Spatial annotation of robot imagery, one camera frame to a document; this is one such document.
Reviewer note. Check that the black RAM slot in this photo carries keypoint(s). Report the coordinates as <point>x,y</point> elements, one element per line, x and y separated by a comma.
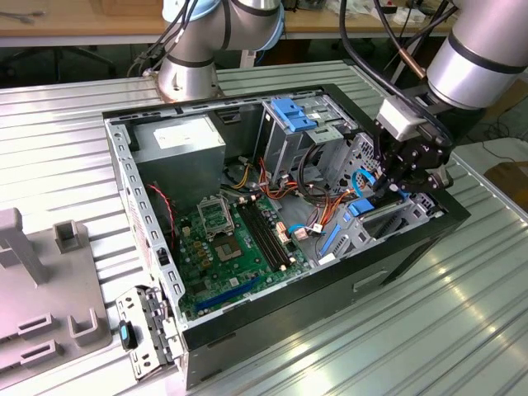
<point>270,233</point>
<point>257,237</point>

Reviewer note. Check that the CPU socket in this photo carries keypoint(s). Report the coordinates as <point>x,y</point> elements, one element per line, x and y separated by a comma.
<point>227,249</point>

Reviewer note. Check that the wooden desk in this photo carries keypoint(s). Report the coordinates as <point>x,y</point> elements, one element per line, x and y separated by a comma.
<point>313,22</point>
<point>62,24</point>

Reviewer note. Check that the black PC case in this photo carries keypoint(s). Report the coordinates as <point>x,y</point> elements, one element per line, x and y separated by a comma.
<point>288,313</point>

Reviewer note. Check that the green motherboard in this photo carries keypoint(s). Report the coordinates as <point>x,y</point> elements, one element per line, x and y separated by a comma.
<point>206,284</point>

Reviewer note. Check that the metal card retainer bracket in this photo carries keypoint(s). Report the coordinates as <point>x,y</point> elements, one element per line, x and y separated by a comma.
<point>142,363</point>

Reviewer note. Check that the large brown cardboard box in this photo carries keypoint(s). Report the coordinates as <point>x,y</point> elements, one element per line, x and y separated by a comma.
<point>507,103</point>

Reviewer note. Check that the grey optical drive cage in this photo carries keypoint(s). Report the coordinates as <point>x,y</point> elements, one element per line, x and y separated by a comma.
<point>284,152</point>

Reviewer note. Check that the grey metal disk bay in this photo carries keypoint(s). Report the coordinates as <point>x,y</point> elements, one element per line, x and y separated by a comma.
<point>348,237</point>

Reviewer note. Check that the grey metal tool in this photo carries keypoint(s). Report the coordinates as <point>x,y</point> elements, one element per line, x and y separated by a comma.
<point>18,16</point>

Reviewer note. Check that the blue plastic drive latch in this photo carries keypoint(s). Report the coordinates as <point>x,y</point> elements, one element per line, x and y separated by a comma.
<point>301,123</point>
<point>286,108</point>

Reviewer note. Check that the blue black bracket latch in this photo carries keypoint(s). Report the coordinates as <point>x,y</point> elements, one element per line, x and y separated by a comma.
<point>123,336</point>

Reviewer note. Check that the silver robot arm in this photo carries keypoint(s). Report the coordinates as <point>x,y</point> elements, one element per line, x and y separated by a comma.
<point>474,66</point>

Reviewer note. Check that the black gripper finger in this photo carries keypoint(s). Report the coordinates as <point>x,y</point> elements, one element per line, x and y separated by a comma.
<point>429,181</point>
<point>387,154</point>

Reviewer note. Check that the grey parts rack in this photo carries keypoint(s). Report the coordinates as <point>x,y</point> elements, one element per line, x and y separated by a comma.
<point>53,288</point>

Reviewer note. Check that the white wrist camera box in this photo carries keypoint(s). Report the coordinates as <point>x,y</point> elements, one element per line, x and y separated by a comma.
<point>398,117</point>

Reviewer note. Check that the blue expansion slot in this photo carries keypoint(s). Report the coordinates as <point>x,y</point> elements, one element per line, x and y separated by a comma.
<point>227,293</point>

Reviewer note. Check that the grey power supply box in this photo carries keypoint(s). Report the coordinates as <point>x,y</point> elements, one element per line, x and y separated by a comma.
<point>181,173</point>

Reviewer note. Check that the hard disk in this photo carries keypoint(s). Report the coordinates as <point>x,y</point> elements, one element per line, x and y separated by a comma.
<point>361,207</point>

